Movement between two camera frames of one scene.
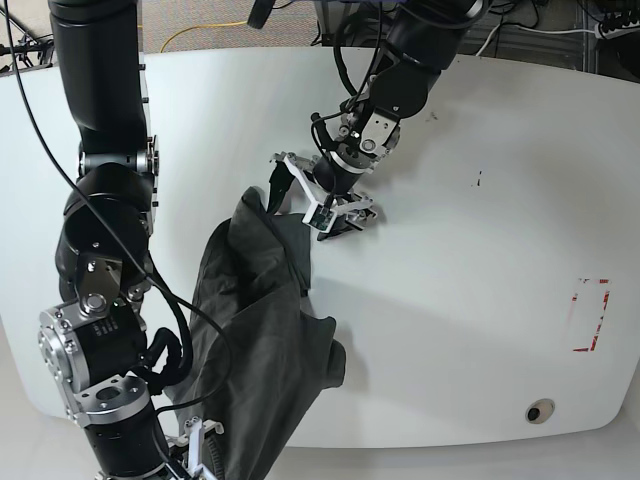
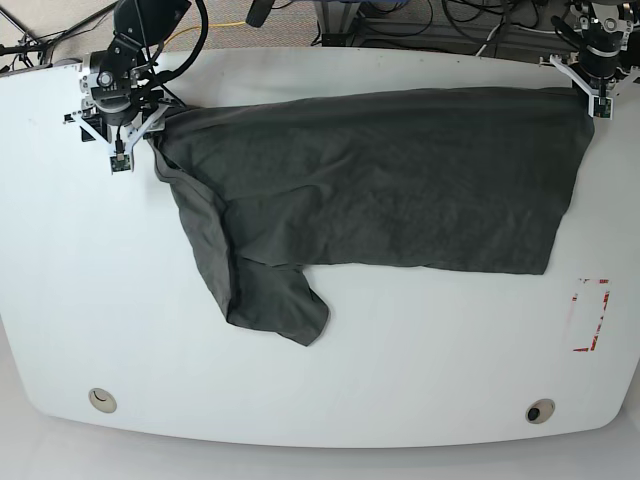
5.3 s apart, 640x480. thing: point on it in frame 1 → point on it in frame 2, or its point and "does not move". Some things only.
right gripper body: [330, 180] → [599, 72]
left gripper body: [195, 431] → [122, 122]
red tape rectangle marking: [574, 298] does not move
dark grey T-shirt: [258, 360] → [441, 181]
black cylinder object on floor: [260, 12] does not move
